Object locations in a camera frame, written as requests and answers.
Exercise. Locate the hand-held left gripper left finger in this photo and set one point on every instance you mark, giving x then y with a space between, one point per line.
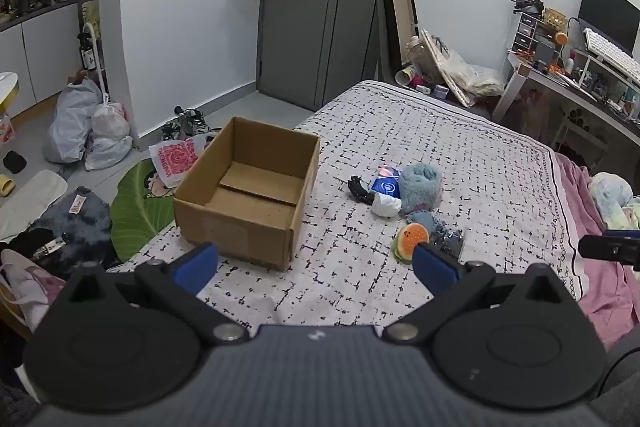
197 264

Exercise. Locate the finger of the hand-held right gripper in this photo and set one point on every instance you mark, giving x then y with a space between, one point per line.
607 248

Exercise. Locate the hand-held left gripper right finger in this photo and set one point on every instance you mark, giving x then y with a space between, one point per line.
434 267

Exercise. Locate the brown cardboard box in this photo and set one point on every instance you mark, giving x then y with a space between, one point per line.
245 212

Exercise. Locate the light blue plush toy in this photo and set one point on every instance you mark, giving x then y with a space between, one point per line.
420 187

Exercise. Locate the dark blue lace cloth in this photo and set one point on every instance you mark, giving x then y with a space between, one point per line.
447 239

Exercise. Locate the watermelon slice plush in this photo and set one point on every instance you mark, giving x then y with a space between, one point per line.
411 241

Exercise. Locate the pink blanket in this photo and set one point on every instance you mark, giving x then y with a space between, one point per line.
600 287

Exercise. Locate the grey blue cloth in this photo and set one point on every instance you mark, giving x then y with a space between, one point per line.
425 222

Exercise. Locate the pastel plush blanket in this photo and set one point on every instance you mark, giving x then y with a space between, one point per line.
612 202

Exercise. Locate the white cloth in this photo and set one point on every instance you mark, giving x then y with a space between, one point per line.
386 205

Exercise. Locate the green leaf mat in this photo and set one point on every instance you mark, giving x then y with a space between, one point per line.
135 212

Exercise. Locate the blue snack packet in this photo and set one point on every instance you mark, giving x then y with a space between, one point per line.
385 186

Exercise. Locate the red printed plastic bag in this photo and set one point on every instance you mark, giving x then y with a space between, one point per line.
175 159

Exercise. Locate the black lace cloth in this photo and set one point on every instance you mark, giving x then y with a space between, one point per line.
359 189

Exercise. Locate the dark grey rug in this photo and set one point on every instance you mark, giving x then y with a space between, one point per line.
70 222

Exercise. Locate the white black patterned bed sheet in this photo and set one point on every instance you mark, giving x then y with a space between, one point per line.
400 132

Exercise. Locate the white plastic bag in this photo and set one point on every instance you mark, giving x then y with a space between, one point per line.
107 137

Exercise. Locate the white desk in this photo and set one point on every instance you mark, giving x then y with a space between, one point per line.
550 89

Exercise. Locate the pink bag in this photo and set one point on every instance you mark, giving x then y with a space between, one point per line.
25 282

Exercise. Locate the small purple box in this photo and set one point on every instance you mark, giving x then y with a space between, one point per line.
440 91

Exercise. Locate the white floor mat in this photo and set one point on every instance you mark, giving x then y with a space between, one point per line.
30 204

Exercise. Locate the grey plastic bag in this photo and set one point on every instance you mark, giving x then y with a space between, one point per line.
72 122

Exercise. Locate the paper cup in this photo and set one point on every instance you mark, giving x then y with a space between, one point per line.
406 76

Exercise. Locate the clear plastic bag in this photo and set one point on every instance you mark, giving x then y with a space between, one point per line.
472 77

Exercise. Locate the white keyboard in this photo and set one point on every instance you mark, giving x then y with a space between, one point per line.
612 52

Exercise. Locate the woven board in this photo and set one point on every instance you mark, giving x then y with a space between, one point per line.
440 62

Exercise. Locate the yellow slipper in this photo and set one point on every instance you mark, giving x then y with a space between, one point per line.
6 184

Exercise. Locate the black hat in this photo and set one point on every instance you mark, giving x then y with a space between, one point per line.
14 161

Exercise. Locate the clear bottle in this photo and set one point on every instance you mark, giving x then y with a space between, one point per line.
413 49

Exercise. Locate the white pole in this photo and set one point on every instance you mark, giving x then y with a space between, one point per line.
97 62

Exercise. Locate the small drawer organizer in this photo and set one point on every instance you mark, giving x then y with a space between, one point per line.
527 32

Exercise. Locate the black monitor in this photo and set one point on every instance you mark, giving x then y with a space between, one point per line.
607 14

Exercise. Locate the dark wine bottle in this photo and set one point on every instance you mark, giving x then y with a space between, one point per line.
87 52

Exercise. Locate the grey door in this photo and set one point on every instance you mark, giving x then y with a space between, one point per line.
310 32

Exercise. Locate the white round table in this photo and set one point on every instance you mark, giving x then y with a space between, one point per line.
7 87

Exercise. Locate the white kitchen cabinet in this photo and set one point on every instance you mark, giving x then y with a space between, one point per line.
45 52

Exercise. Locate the dark picture frame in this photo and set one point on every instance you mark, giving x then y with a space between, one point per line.
397 17

